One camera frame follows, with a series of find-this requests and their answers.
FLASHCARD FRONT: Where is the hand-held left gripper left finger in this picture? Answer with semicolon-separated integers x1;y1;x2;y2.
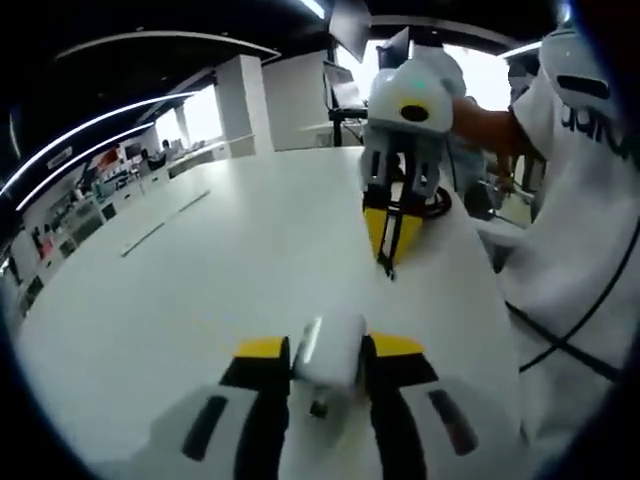
124;335;292;480

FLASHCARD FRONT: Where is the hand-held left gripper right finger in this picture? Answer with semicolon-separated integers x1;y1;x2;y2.
359;330;524;480

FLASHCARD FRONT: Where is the black Type-C cable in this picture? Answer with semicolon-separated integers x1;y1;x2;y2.
375;187;454;282

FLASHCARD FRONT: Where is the white charger adapter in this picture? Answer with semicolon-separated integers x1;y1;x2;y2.
291;312;370;419

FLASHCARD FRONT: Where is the laptop on stand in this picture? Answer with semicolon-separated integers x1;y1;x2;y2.
322;62;364;109

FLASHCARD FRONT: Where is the small dark monitor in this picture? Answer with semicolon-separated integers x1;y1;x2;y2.
376;27;412;69

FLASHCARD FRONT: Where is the large dark monitor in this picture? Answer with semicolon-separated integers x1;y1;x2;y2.
327;0;374;64

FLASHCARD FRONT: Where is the person in white shirt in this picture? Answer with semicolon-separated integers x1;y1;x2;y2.
477;24;640;451

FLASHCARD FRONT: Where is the ceiling light strip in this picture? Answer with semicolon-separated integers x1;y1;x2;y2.
0;91;197;197
14;122;157;212

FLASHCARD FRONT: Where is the black device cable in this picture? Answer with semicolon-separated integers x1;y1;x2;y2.
518;217;640;374
503;299;624;382

